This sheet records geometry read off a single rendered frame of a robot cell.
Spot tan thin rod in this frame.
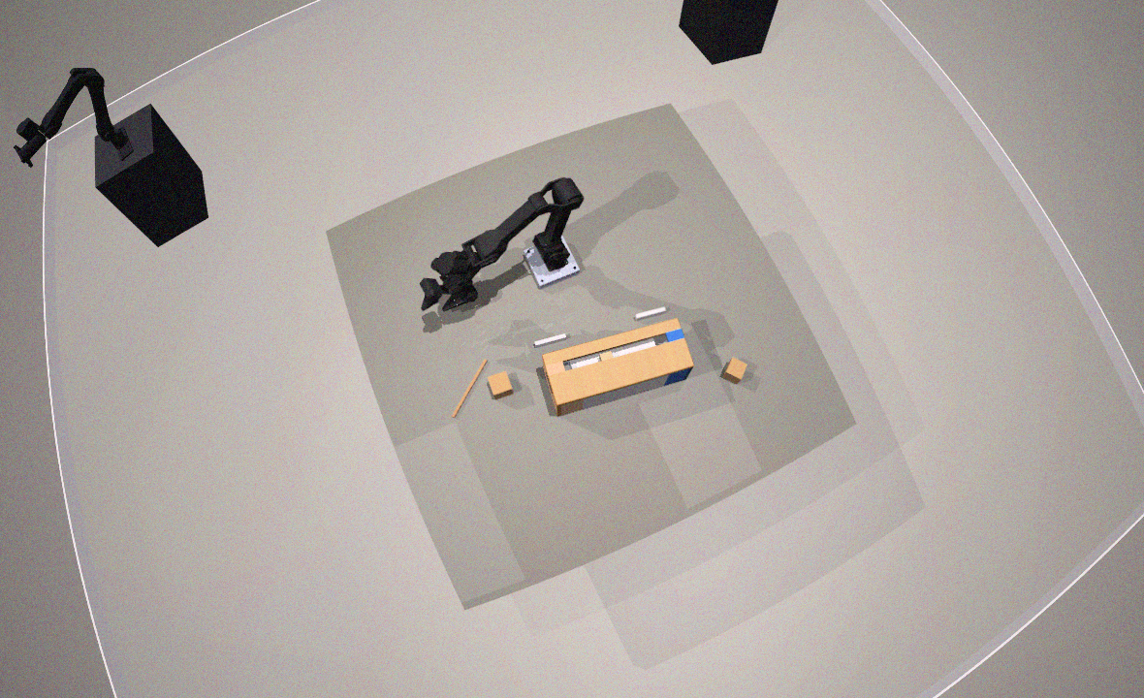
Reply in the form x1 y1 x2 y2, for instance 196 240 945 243
452 360 487 418

